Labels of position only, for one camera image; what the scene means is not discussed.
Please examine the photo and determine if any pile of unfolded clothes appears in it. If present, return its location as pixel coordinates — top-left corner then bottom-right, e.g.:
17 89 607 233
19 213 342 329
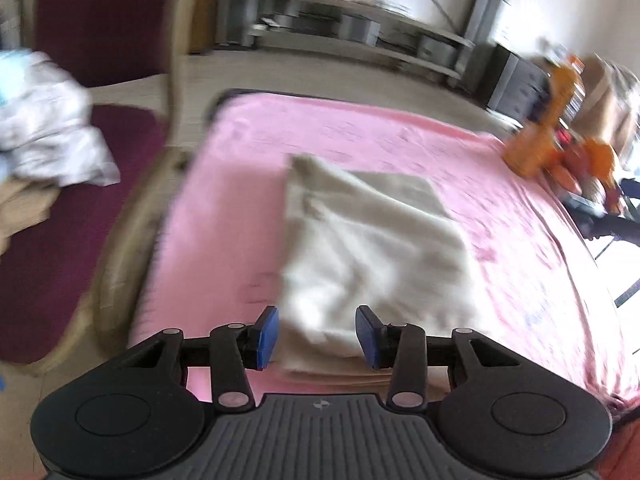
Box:
1 49 120 252

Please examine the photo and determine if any pink table blanket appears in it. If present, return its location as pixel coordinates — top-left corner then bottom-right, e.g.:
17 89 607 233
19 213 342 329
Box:
130 93 639 413

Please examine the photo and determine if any grey TV shelf unit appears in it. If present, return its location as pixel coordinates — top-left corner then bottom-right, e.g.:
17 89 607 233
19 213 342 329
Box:
216 0 506 88

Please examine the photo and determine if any dark drawer cabinet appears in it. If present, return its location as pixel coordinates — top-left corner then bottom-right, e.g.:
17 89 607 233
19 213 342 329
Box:
486 44 548 124

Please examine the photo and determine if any cream white sweatshirt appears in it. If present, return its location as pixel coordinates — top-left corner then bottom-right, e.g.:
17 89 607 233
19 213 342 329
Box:
273 155 485 382

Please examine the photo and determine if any orange juice bottle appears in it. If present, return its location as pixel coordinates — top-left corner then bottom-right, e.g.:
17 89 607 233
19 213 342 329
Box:
502 54 586 179

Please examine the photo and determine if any bowl of knitted fruit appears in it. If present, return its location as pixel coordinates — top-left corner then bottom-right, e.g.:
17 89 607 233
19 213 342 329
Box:
544 136 626 218

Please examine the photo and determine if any maroon gold-framed chair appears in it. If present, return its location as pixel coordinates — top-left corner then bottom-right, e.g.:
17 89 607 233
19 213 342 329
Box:
1 0 194 374

